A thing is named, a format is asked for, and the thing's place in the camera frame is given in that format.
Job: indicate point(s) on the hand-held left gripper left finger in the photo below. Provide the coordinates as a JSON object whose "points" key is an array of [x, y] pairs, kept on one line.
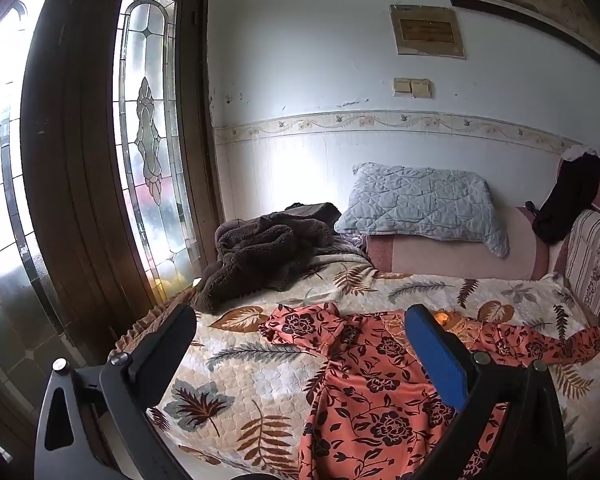
{"points": [[166, 344]]}

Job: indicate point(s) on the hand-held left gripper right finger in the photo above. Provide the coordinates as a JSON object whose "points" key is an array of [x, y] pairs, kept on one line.
{"points": [[437, 355]]}

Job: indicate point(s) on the orange floral garment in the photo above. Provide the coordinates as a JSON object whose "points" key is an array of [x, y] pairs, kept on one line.
{"points": [[380, 400]]}

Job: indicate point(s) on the striped sofa cushion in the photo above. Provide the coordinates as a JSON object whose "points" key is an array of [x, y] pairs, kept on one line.
{"points": [[595, 260]]}

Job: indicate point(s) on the leaf print blanket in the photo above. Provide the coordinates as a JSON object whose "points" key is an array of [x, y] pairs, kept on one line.
{"points": [[250, 375]]}

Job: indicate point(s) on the brown fleece blanket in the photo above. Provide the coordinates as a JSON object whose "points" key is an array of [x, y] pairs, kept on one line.
{"points": [[260, 255]]}

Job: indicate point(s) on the black garment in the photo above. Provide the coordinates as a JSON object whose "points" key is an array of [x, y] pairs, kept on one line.
{"points": [[567, 195]]}

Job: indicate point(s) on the lilac cloth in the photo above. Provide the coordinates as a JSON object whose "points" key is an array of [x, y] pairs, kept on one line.
{"points": [[349, 244]]}

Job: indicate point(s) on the grey quilted pillow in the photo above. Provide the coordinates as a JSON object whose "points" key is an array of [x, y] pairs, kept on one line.
{"points": [[420, 205]]}

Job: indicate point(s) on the pale pink garment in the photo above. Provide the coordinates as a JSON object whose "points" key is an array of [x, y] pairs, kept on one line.
{"points": [[597, 152]]}

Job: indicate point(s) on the arched stained glass panel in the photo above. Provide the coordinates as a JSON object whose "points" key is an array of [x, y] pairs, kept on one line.
{"points": [[152, 130]]}

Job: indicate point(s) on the large stained glass pane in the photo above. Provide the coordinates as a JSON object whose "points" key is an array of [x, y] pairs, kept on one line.
{"points": [[5, 160]]}

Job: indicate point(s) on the brown wooden door frame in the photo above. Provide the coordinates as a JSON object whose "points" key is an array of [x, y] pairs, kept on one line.
{"points": [[80, 160]]}

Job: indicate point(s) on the beige light switch panel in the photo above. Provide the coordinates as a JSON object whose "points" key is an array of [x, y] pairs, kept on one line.
{"points": [[412, 87]]}

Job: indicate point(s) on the wall plaque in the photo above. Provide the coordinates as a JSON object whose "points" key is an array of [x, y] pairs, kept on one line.
{"points": [[426, 30]]}

